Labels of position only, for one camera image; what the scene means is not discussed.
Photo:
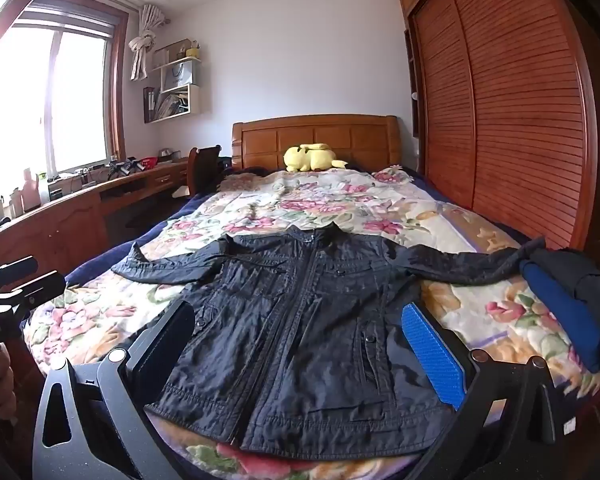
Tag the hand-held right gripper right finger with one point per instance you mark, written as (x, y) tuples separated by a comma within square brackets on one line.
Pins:
[(432, 355)]

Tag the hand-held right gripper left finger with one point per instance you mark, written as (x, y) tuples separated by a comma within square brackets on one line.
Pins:
[(166, 337)]

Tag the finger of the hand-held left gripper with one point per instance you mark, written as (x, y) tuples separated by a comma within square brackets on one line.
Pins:
[(40, 287), (15, 267)]

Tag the black jacket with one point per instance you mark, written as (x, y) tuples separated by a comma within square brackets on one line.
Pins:
[(290, 320)]

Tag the person's left hand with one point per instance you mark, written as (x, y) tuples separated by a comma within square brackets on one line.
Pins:
[(2, 377)]

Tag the wooden desk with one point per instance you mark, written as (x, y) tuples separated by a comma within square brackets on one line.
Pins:
[(70, 225)]

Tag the navy bed sheet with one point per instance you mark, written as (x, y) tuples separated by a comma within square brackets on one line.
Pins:
[(105, 260)]

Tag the white bottle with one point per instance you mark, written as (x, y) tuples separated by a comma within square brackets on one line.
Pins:
[(30, 190)]

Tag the folded blue cloth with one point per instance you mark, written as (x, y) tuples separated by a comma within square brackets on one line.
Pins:
[(555, 310)]

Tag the red basket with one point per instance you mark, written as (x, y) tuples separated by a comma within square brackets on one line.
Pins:
[(149, 162)]

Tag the wooden chair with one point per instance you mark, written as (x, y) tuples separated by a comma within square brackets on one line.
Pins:
[(202, 170)]

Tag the window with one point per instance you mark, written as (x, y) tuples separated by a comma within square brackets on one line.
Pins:
[(75, 100)]

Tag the floral blanket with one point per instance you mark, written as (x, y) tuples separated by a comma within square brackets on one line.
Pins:
[(330, 200)]

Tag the wooden bed headboard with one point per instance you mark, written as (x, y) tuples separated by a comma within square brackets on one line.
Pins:
[(260, 140)]

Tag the yellow plush toy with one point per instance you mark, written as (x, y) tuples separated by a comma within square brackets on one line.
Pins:
[(310, 157)]

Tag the grey paper bag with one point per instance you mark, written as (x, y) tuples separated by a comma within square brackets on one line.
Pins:
[(177, 77)]

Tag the wooden slatted wardrobe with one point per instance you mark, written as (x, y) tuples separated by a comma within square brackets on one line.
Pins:
[(505, 110)]

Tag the tied white curtain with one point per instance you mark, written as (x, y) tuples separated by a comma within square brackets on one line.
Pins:
[(142, 45)]

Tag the white wall shelf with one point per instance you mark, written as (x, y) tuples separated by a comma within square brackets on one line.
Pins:
[(192, 97)]

